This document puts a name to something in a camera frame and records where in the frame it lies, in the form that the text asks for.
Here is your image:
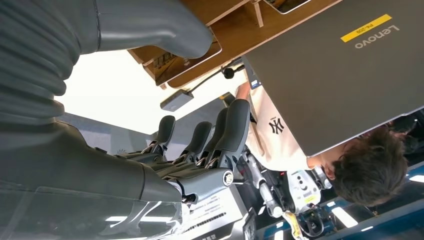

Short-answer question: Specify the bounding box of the wooden card organizer box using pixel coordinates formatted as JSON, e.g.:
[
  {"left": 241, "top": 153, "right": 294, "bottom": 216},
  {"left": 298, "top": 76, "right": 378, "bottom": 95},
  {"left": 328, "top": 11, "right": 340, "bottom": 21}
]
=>
[{"left": 127, "top": 0, "right": 344, "bottom": 90}]

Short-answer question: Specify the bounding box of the grey laptop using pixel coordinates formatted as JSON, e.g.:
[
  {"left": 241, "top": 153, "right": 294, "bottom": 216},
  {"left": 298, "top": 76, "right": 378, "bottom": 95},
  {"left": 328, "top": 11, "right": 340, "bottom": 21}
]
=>
[{"left": 241, "top": 0, "right": 424, "bottom": 157}]

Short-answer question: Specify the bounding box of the white printed sign panel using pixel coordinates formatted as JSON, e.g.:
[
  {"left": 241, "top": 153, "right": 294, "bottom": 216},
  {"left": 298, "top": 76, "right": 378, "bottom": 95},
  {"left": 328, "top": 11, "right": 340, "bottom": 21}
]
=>
[{"left": 182, "top": 184, "right": 258, "bottom": 240}]

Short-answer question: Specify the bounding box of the black laptop power cable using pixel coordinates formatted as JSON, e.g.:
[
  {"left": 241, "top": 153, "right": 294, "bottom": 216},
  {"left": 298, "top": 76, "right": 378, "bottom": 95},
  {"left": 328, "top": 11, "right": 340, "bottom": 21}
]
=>
[{"left": 222, "top": 63, "right": 247, "bottom": 80}]

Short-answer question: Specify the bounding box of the black USB hub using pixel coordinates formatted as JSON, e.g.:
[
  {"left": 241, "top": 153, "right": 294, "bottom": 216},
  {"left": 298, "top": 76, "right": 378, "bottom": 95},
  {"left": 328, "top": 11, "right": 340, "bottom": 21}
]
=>
[{"left": 159, "top": 89, "right": 195, "bottom": 113}]

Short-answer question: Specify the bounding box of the person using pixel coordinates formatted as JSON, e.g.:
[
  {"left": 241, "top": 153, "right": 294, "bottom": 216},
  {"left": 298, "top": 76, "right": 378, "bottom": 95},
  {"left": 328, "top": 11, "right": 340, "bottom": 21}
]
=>
[{"left": 235, "top": 81, "right": 409, "bottom": 208}]

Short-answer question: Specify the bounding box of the black white machine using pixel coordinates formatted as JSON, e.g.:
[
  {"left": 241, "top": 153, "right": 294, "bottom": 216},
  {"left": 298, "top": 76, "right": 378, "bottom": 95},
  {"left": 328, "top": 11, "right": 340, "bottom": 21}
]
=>
[{"left": 243, "top": 149, "right": 334, "bottom": 240}]

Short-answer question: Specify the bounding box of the black hub cable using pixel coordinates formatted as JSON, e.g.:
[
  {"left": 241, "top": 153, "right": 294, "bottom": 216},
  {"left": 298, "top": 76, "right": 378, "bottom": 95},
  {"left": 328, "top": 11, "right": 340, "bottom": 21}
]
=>
[{"left": 188, "top": 67, "right": 226, "bottom": 94}]

